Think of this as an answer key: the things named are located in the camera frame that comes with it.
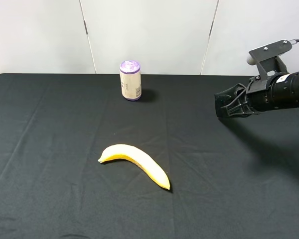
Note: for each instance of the yellow banana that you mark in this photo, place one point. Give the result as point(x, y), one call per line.
point(140, 159)

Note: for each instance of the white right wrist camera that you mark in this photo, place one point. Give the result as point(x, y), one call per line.
point(269, 51)

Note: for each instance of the purple lidded cylindrical can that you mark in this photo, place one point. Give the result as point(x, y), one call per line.
point(130, 78)

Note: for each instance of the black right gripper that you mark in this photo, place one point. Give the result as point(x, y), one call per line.
point(258, 96)

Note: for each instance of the black cloth pouch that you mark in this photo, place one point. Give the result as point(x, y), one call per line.
point(221, 99)

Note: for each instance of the black tablecloth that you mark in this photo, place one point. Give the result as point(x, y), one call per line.
point(78, 161)

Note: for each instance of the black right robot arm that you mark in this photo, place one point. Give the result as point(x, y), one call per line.
point(273, 88)

